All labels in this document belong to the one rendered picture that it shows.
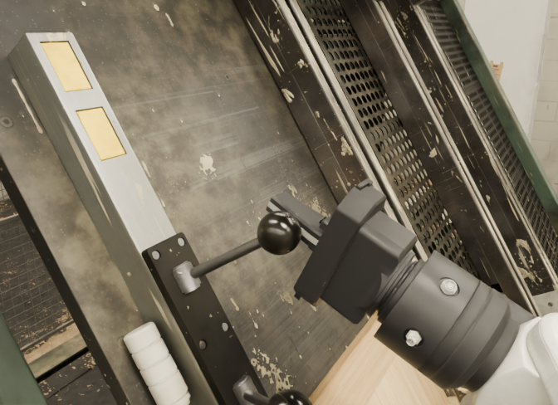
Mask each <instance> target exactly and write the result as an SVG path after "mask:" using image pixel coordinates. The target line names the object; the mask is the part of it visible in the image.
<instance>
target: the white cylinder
mask: <svg viewBox="0 0 558 405"><path fill-rule="evenodd" d="M160 336H161V335H160V333H159V331H158V329H157V327H156V325H155V323H154V322H149V323H146V324H143V325H141V326H140V327H138V328H137V329H134V330H132V331H131V332H129V333H128V334H127V335H126V336H125V337H124V342H125V345H126V347H127V349H128V350H129V351H130V353H131V354H132V355H131V356H132V358H133V360H134V361H135V364H136V366H137V368H138V369H140V373H141V375H142V377H143V379H144V381H145V383H146V385H147V386H149V387H148V389H149V391H150V392H151V394H152V396H153V398H154V400H155V402H156V404H157V405H189V403H190V400H189V399H190V397H191V395H190V393H189V392H188V387H187V385H186V383H185V382H184V379H183V377H182V375H181V373H180V372H179V370H178V369H177V366H176V364H175V362H174V360H173V358H172V356H171V354H169V350H168V348H167V346H166V344H165V343H164V341H163V339H162V338H160Z"/></svg>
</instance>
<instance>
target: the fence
mask: <svg viewBox="0 0 558 405"><path fill-rule="evenodd" d="M51 42H68V44H69V46H70V47H71V49H72V51H73V53H74V55H75V57H76V59H77V61H78V63H79V65H80V67H81V69H82V70H83V72H84V74H85V76H86V79H87V80H88V82H89V84H90V86H91V89H89V90H77V91H69V92H65V90H64V88H63V87H62V85H61V82H60V81H59V79H58V77H57V75H56V72H55V71H54V69H53V67H52V65H51V63H50V62H49V60H48V58H47V55H46V53H45V52H44V50H43V48H42V45H41V43H51ZM7 58H8V60H9V61H10V63H11V65H12V67H13V69H14V71H15V72H16V74H17V77H18V79H19V80H20V82H21V84H22V87H23V89H24V90H25V91H26V93H27V96H28V98H29V100H30V101H31V103H32V106H33V108H34V110H35V111H36V112H37V115H38V117H39V119H40V121H41V122H42V125H43V127H44V129H45V131H46V132H47V134H48V136H49V138H50V140H51V142H52V144H53V146H54V148H55V150H56V152H57V153H58V155H59V157H60V159H61V161H62V163H63V165H64V167H65V169H66V171H67V173H68V175H69V176H70V178H71V181H72V182H73V184H74V186H75V188H76V191H77V192H78V194H79V196H80V197H81V200H82V202H83V203H84V205H85V207H86V210H87V212H88V213H89V215H90V217H91V219H92V221H93V223H94V224H95V227H96V229H97V231H98V232H99V234H100V237H101V239H102V240H103V242H104V243H105V246H106V248H107V250H108V252H109V253H110V256H111V258H112V260H113V262H114V263H115V265H116V267H117V269H118V271H119V273H120V275H121V277H122V279H123V281H124V283H125V284H126V286H127V288H128V290H129V292H130V294H131V296H132V298H133V300H134V302H135V304H136V305H137V307H138V309H139V312H140V313H141V315H142V317H143V319H144V322H145V323H149V322H154V323H155V325H156V327H157V329H158V331H159V333H160V335H161V336H160V338H162V339H163V341H164V343H165V344H166V346H167V348H168V350H169V354H171V356H172V358H173V360H174V362H175V364H176V366H177V369H178V370H179V372H180V373H181V375H182V377H183V379H184V382H185V383H186V385H187V387H188V392H189V393H190V395H191V397H190V399H189V400H190V403H189V405H219V404H218V401H217V399H216V398H215V396H214V394H213V391H212V390H211V388H210V387H209V385H208V382H207V380H206V378H205V377H204V375H203V372H202V370H201V368H200V367H199V366H198V363H197V361H196V359H195V357H194V356H193V353H192V351H191V349H190V347H189V346H188V344H187V342H186V340H185V338H184V336H183V334H182V332H181V330H180V328H179V326H178V324H177V323H176V321H175V319H174V317H173V315H172V313H171V311H170V309H169V307H168V305H167V303H166V301H165V300H164V297H163V296H162V294H161V292H160V290H159V287H158V286H157V284H156V282H155V280H154V278H153V276H152V275H151V273H150V271H149V268H148V267H147V265H146V263H145V261H144V258H143V257H142V255H141V253H142V251H143V250H145V249H147V248H149V247H151V246H153V245H155V244H157V243H159V242H161V241H163V240H165V239H167V238H169V237H171V236H173V235H175V234H176V232H175V231H174V229H173V227H172V225H171V223H170V221H169V219H168V217H167V215H166V213H165V211H164V209H163V208H162V206H161V204H160V202H159V200H158V198H157V196H156V194H155V192H154V190H153V188H152V186H151V184H150V183H149V180H148V179H147V177H146V175H145V173H144V170H143V169H142V167H141V165H140V162H139V160H138V159H137V158H136V156H135V153H134V151H133V149H132V148H131V146H130V143H129V141H128V139H127V138H126V136H125V134H124V132H123V130H122V128H121V127H120V124H119V122H118V120H117V119H116V117H115V114H114V112H113V111H112V109H111V108H110V105H109V103H108V101H107V99H106V98H105V95H104V93H103V91H102V89H101V88H100V86H99V84H98V82H97V80H96V78H95V76H94V74H93V72H92V70H91V68H90V66H89V65H88V63H87V61H86V59H85V57H84V55H83V53H82V51H81V49H80V47H79V45H78V43H77V41H76V39H75V38H74V36H73V34H72V33H71V32H49V33H25V34H24V35H23V37H22V38H21V39H20V41H19V42H18V43H17V44H16V46H15V47H14V48H13V49H12V50H11V52H10V53H9V54H8V55H7ZM98 108H102V109H103V111H104V113H105V116H106V117H107V119H108V120H109V122H110V125H111V127H112V129H113V130H114V132H115V135H116V137H117V139H118V140H119V141H120V144H121V146H122V148H123V150H124V151H125V154H124V155H121V156H118V157H115V158H112V159H107V160H103V161H101V160H100V157H99V155H98V154H97V152H96V151H95V148H94V146H93V144H92V142H91V140H90V138H89V136H88V134H87V133H86V131H85V129H84V127H83V125H82V123H81V121H80V119H79V117H78V115H77V113H76V112H77V111H83V110H93V109H98Z"/></svg>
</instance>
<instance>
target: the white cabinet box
mask: <svg viewBox="0 0 558 405"><path fill-rule="evenodd" d="M552 2H553V0H466V2H465V9H464V13H465V15H466V17H467V19H468V21H469V23H470V25H471V27H472V29H473V31H474V33H475V35H476V37H477V39H478V41H479V43H480V45H481V47H482V49H483V51H484V53H485V55H486V57H487V59H488V61H489V63H490V65H491V66H492V69H493V70H494V72H495V74H496V76H497V79H498V80H499V82H500V84H501V86H502V89H503V90H504V92H505V94H506V96H507V98H508V100H509V102H510V104H511V107H512V108H513V110H514V112H515V114H516V117H517V118H518V120H519V121H520V123H521V126H522V128H523V129H524V131H525V133H526V136H527V138H528V139H529V141H530V142H531V132H532V127H533V122H534V116H535V111H536V101H537V96H538V90H539V85H540V79H541V70H542V64H543V59H544V54H545V49H546V38H547V33H548V28H549V22H550V17H551V7H552Z"/></svg>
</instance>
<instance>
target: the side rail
mask: <svg viewBox="0 0 558 405"><path fill-rule="evenodd" d="M439 2H440V4H441V6H442V8H443V10H444V12H445V14H446V16H447V18H448V20H449V22H450V24H451V26H452V28H453V30H454V32H455V34H456V36H457V38H458V40H459V42H460V44H461V45H462V47H463V50H464V51H465V53H466V55H467V58H468V60H469V61H470V63H471V65H472V68H473V69H474V71H475V73H476V75H477V78H478V79H479V81H480V83H481V85H482V88H483V89H484V91H485V93H486V95H487V97H488V99H489V100H490V102H491V104H492V107H493V109H494V110H495V112H496V114H497V117H498V119H499V120H500V122H501V124H502V127H503V129H504V130H505V132H506V134H507V137H508V138H509V140H510V142H511V145H512V147H513V148H514V149H515V151H516V154H517V156H518V158H519V159H520V161H521V164H522V166H523V168H524V169H525V171H526V174H527V176H528V178H529V179H530V181H531V184H532V186H533V188H534V189H535V191H536V194H537V196H538V198H539V199H540V200H541V203H542V205H543V207H544V209H545V210H546V213H547V215H548V217H549V218H550V220H551V223H552V225H553V227H554V228H555V230H556V233H557V235H558V197H557V195H556V192H555V190H554V188H553V187H552V185H551V182H550V180H549V178H548V177H547V175H546V173H545V171H544V169H543V167H542V166H541V163H540V161H539V159H538V158H537V156H536V153H535V151H534V149H533V148H532V146H531V143H530V141H529V139H528V138H527V136H526V133H525V131H524V129H523V128H522V126H521V123H520V121H519V120H518V118H517V117H516V114H515V112H514V110H513V108H512V106H511V104H510V102H509V100H508V98H507V96H506V94H505V92H504V90H503V89H502V86H501V84H500V82H499V80H498V79H497V76H496V74H495V72H494V70H493V69H492V66H491V65H490V63H489V61H488V59H487V57H486V55H485V53H484V51H483V49H482V47H481V45H480V43H479V41H478V39H477V37H476V35H475V33H474V31H473V29H472V27H471V25H470V23H469V21H468V19H467V17H466V15H465V13H464V11H463V10H462V8H461V6H460V4H459V2H458V0H439Z"/></svg>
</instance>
